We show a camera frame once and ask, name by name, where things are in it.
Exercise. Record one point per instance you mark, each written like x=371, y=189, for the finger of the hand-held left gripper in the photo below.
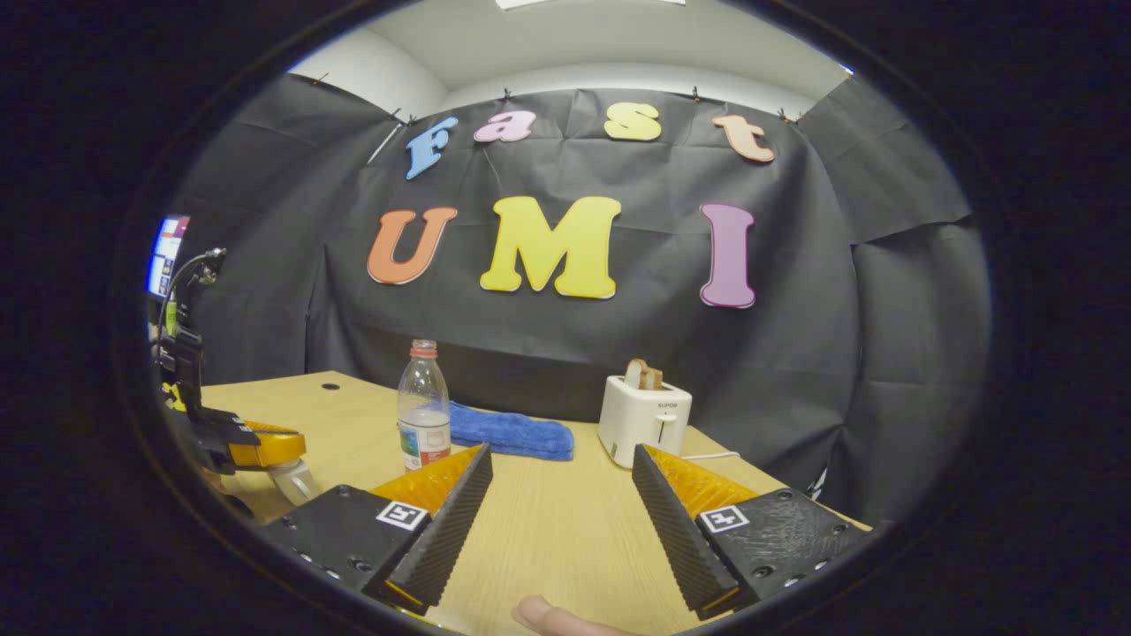
x=225, y=424
x=265, y=450

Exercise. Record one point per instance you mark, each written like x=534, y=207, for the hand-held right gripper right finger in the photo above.
x=676, y=539

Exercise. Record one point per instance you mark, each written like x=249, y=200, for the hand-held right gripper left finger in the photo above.
x=446, y=539

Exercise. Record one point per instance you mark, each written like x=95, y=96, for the white ceramic teacup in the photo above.
x=296, y=484

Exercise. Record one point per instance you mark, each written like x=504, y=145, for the clear plastic water bottle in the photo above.
x=422, y=397

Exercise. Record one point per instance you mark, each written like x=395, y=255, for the green drink bottle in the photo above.
x=170, y=318

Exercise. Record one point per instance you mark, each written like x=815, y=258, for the computer monitor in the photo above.
x=166, y=256

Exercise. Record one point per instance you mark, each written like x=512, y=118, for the white toaster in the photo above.
x=641, y=424

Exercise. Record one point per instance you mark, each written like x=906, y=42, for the blue towel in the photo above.
x=512, y=433

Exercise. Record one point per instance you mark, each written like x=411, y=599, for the bread slice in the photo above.
x=643, y=375

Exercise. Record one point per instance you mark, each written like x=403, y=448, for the black backdrop cloth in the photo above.
x=795, y=371

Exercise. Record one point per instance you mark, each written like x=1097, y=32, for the ceiling light panel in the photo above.
x=530, y=3

